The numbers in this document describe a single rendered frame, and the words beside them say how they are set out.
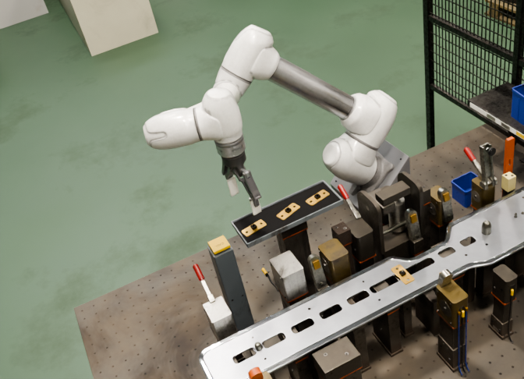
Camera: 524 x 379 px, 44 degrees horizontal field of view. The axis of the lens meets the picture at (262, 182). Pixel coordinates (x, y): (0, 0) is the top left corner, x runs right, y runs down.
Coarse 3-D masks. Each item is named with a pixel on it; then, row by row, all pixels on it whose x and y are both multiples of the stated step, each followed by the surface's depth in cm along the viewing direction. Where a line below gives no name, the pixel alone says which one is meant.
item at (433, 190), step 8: (432, 192) 228; (432, 200) 227; (440, 200) 224; (432, 208) 229; (440, 208) 225; (432, 216) 232; (440, 216) 228; (432, 224) 236; (440, 224) 230; (448, 224) 233; (432, 232) 239; (440, 232) 234; (432, 240) 241; (440, 240) 236
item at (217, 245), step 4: (220, 236) 217; (224, 236) 216; (212, 240) 216; (216, 240) 215; (220, 240) 215; (224, 240) 215; (208, 244) 215; (212, 244) 214; (216, 244) 214; (220, 244) 213; (224, 244) 213; (228, 244) 213; (212, 248) 213; (216, 248) 212; (220, 248) 212; (224, 248) 212; (216, 252) 212
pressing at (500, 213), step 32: (512, 192) 230; (480, 224) 221; (512, 224) 219; (416, 256) 215; (448, 256) 213; (480, 256) 210; (352, 288) 209; (416, 288) 204; (288, 320) 204; (320, 320) 202; (352, 320) 199; (224, 352) 198; (256, 352) 196; (288, 352) 194
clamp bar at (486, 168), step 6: (486, 144) 220; (480, 150) 221; (486, 150) 220; (492, 150) 217; (480, 156) 222; (486, 156) 222; (492, 156) 222; (480, 162) 224; (486, 162) 223; (492, 162) 223; (486, 168) 223; (492, 168) 224; (486, 174) 224; (492, 174) 225; (486, 180) 225; (492, 180) 227
